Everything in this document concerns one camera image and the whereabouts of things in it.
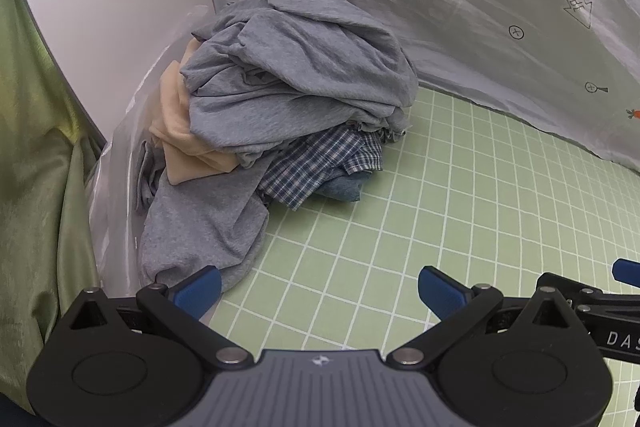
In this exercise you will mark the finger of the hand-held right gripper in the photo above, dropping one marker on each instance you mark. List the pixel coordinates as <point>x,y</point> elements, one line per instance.
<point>627,268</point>
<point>570,283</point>

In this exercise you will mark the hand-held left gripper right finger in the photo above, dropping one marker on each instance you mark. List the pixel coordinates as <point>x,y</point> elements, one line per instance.
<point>442,292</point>

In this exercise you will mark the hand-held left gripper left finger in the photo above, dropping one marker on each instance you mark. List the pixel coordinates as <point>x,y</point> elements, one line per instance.
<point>197,289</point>

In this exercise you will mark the grey sweatpants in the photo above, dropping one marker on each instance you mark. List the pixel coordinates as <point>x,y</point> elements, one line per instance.
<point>310,72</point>

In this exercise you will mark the grey sweatshirt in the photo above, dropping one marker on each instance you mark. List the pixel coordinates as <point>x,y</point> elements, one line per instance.
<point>200,222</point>

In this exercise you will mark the blue denim garment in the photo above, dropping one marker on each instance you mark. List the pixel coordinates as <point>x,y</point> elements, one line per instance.
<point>345,187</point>

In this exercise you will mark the beige garment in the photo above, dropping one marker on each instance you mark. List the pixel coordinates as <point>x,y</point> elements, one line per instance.
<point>180,147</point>

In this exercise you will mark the clear plastic bag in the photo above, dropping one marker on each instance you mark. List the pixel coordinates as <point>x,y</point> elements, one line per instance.
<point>120,147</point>

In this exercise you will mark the blue plaid shirt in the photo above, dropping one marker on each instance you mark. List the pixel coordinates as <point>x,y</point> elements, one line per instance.
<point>310,167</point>

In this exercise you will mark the green curtain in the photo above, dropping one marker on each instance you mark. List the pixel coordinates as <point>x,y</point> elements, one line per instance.
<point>35,157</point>

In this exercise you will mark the grey carrot print sheet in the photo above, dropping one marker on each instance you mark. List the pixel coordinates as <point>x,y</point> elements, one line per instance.
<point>450,7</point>

